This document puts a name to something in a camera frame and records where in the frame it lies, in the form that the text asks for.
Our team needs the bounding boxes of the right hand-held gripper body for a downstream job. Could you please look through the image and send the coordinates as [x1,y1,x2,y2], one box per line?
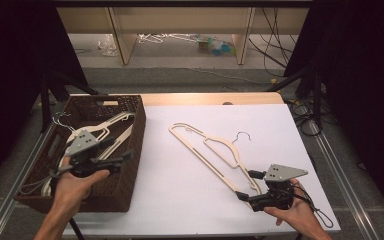
[248,163,309,213]

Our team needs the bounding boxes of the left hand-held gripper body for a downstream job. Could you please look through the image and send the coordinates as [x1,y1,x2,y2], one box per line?
[49,129,123,179]

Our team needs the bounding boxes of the brown wicker basket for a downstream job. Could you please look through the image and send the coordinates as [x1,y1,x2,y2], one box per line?
[13,94,147,214]

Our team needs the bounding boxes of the person's right hand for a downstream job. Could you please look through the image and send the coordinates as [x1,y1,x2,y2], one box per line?
[263,178,314,231]

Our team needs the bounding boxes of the person's left hand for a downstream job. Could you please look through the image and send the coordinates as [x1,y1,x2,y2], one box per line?
[51,156,111,212]

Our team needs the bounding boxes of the white table board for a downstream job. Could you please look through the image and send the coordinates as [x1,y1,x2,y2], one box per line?
[52,103,342,238]

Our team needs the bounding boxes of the black metal stand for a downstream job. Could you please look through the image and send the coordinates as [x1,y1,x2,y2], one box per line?
[264,63,324,129]
[39,69,100,134]

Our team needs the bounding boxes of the clear plastic bag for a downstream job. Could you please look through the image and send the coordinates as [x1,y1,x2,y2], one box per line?
[96,34,119,57]

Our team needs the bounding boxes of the black curtain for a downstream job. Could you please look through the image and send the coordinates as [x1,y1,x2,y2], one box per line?
[0,0,89,198]
[283,0,384,231]

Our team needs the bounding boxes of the bundle of white hangers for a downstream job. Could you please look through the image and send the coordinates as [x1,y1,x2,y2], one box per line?
[137,32,199,45]

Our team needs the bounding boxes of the colourful plastic packets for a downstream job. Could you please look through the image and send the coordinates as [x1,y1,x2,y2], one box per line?
[196,35,237,57]

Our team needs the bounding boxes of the light wooden desk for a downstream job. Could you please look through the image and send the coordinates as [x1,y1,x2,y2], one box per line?
[57,6,309,66]

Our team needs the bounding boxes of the coiled black floor cables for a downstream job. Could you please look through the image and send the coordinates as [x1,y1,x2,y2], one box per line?
[286,98,324,138]

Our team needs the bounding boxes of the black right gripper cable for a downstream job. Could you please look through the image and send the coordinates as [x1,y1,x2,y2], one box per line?
[291,182,335,229]

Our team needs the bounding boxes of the silver metal rail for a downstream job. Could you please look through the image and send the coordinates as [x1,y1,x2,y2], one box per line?
[0,99,71,240]
[308,119,381,240]

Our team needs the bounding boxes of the hanging black cables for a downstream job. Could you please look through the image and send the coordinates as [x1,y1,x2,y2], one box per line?
[248,7,298,78]

